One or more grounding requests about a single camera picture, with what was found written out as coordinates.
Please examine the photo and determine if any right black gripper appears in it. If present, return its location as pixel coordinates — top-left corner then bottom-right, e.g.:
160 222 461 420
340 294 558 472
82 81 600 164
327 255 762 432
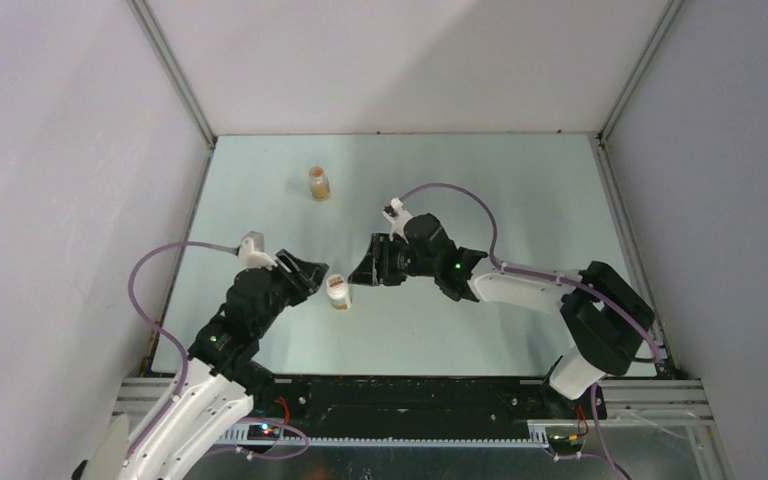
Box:
347 234 437 288

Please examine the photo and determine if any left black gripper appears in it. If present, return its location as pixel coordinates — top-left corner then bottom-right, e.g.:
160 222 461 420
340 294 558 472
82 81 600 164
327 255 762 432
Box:
253 249 329 336

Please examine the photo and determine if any white pill bottle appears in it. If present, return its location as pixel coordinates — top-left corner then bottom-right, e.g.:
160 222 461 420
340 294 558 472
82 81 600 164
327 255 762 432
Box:
325 274 352 311

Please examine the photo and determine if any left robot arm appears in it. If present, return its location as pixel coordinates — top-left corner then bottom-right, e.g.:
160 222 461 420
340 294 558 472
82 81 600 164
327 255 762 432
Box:
71 237 329 479

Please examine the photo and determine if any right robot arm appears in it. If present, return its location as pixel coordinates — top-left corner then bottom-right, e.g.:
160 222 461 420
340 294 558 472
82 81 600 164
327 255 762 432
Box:
348 214 655 418

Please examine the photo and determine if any amber glass pill bottle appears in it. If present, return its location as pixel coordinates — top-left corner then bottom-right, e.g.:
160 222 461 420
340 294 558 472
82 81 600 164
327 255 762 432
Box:
308 166 331 201

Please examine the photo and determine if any left circuit board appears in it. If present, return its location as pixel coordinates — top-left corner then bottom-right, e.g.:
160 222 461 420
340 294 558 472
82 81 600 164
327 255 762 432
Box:
246 423 282 444

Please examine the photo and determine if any circuit board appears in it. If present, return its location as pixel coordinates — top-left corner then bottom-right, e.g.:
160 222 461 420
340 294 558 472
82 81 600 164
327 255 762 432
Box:
246 423 282 444
546 434 587 459

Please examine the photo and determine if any right circuit board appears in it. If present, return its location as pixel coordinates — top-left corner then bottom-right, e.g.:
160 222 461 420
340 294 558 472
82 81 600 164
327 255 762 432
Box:
546 434 587 459

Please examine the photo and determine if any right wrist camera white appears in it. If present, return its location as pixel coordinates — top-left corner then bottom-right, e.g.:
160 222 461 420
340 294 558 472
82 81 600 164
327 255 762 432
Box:
382 197 413 241

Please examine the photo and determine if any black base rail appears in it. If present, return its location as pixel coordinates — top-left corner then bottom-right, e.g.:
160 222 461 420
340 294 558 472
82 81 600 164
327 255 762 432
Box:
252 375 607 441

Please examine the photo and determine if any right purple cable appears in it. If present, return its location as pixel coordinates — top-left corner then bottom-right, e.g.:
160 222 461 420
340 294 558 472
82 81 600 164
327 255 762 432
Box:
400 182 664 478

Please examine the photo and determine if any purple cable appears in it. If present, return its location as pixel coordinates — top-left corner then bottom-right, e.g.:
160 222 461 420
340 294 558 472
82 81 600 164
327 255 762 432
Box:
400 182 664 478
126 241 243 458

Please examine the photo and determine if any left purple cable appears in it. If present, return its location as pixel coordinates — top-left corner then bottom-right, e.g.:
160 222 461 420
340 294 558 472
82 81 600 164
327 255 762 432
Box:
126 241 243 458

